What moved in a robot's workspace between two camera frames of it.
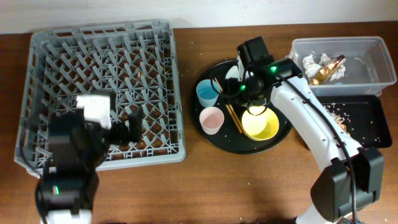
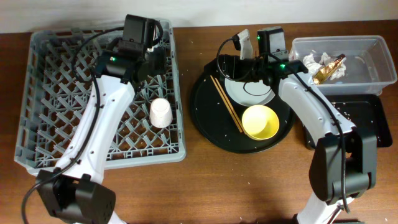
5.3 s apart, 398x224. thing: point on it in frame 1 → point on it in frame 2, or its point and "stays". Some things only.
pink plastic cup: x=211 y=119 → x=160 y=114
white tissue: x=340 y=71 stays
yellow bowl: x=260 y=127 stays
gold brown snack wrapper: x=328 y=71 stays
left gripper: x=130 y=131 → x=160 y=60
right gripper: x=231 y=86 → x=235 y=62
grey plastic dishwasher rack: x=133 y=61 stays
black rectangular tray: x=364 y=117 stays
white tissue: x=311 y=66 stays
